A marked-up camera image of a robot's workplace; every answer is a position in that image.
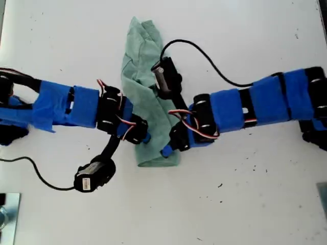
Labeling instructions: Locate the light green t-shirt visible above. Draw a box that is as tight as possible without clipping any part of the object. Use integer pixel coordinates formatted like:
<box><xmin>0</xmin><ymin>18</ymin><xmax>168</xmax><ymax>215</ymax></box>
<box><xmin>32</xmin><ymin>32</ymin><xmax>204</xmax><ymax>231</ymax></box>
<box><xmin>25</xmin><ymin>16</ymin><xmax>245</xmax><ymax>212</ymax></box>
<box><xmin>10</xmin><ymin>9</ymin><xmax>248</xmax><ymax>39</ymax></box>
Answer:
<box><xmin>120</xmin><ymin>16</ymin><xmax>182</xmax><ymax>168</ymax></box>

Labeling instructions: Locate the shiny steel plate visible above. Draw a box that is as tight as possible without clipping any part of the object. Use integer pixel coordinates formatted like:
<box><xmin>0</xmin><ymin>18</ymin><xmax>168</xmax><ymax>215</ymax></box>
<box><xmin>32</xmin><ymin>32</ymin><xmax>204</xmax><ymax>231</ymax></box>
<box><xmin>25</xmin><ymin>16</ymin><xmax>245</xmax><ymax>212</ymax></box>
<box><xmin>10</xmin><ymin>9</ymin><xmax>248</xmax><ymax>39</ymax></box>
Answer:
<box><xmin>0</xmin><ymin>192</ymin><xmax>21</xmax><ymax>245</ymax></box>

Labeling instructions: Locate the red white servo wire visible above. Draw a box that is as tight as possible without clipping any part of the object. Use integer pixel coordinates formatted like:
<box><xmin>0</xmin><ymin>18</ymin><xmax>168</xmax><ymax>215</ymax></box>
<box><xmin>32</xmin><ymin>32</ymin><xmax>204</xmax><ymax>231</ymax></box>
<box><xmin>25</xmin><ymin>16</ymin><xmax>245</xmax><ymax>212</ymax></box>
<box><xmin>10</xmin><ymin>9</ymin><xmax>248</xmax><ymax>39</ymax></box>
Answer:
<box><xmin>114</xmin><ymin>95</ymin><xmax>137</xmax><ymax>141</ymax></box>
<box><xmin>167</xmin><ymin>108</ymin><xmax>221</xmax><ymax>140</ymax></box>

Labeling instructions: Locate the black camera stalk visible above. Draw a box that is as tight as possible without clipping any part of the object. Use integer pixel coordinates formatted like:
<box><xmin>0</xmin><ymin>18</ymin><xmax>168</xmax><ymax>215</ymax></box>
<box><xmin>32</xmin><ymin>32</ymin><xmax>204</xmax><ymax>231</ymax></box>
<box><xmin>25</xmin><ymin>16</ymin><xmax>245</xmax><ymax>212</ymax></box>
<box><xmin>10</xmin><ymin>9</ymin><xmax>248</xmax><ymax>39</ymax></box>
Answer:
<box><xmin>157</xmin><ymin>88</ymin><xmax>192</xmax><ymax>114</ymax></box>
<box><xmin>101</xmin><ymin>134</ymin><xmax>121</xmax><ymax>160</ymax></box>

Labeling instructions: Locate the black camera box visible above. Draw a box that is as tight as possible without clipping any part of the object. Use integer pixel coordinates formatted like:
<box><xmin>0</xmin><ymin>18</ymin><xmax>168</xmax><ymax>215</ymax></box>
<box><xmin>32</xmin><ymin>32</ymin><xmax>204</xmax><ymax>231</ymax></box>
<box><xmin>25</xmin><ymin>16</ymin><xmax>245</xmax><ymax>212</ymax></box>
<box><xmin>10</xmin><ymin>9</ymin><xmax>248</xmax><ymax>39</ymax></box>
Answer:
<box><xmin>151</xmin><ymin>56</ymin><xmax>183</xmax><ymax>99</ymax></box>
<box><xmin>73</xmin><ymin>155</ymin><xmax>117</xmax><ymax>194</ymax></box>

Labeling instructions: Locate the black camera cable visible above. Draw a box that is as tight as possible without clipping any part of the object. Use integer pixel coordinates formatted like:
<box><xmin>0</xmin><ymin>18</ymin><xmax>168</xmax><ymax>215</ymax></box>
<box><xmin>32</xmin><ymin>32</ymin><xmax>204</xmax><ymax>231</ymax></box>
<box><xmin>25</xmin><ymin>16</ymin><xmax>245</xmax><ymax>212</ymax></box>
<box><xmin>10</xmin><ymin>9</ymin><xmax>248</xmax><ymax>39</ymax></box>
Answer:
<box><xmin>0</xmin><ymin>156</ymin><xmax>77</xmax><ymax>191</ymax></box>
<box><xmin>159</xmin><ymin>38</ymin><xmax>284</xmax><ymax>88</ymax></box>

